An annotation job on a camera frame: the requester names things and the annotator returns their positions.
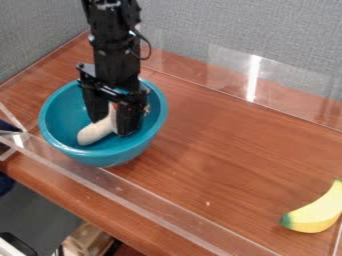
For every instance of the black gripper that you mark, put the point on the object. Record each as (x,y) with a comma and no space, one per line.
(109,79)

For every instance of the toy mushroom brown cap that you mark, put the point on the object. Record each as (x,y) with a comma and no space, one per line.
(96,131)

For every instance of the blue bowl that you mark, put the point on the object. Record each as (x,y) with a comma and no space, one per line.
(63,117)

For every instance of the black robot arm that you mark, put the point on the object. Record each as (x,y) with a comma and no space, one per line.
(112,19)

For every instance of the clear acrylic front barrier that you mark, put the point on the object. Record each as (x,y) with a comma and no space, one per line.
(144,220)

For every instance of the clear acrylic barrier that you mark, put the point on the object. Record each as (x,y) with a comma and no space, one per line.
(144,220)
(286,88)

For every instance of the dark blue object at left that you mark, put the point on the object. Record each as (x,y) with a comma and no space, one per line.
(7,129)

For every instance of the wooden object under table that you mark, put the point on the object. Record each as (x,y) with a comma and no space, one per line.
(88,241)

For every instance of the clear acrylic back barrier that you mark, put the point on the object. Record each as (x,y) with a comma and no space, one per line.
(286,88)

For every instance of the black white object bottom left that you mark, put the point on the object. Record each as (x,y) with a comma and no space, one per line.
(13,247)

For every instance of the yellow toy banana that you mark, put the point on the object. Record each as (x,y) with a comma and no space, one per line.
(317,216)

